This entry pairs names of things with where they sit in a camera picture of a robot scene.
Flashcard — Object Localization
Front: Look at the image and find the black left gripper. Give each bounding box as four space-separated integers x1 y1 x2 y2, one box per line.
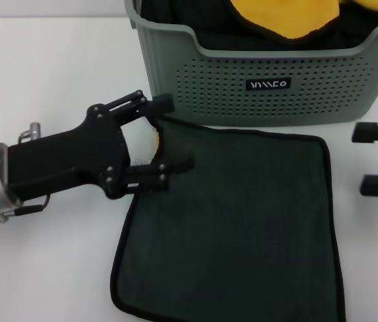
6 103 196 206

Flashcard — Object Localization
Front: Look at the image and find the green and yellow towel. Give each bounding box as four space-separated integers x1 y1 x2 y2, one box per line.
109 115 348 322

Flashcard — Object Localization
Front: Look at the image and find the grey-green perforated storage box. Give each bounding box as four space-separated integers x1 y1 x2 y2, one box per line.
124 0 378 128

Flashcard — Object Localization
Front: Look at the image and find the yellow towel with black edge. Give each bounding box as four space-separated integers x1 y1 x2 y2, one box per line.
227 0 341 40
341 0 378 11

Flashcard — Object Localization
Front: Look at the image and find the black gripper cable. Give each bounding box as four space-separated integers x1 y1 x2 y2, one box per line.
0 193 51 225

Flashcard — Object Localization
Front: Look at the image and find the silver cable connector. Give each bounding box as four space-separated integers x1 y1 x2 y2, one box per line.
17 121 42 144

